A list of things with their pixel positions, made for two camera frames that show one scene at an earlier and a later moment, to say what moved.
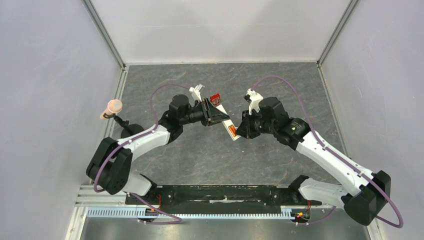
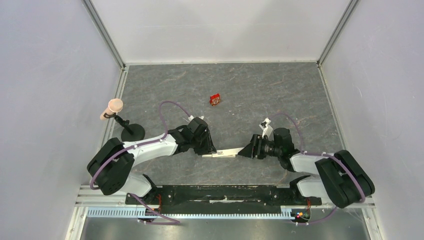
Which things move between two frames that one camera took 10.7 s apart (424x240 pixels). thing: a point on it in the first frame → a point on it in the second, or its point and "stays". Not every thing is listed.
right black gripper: x=248 y=125 → x=257 y=147
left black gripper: x=211 y=114 → x=209 y=147
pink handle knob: x=114 y=106 stays
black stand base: x=129 y=129 stays
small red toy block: x=215 y=99 stays
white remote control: x=229 y=125 → x=221 y=154
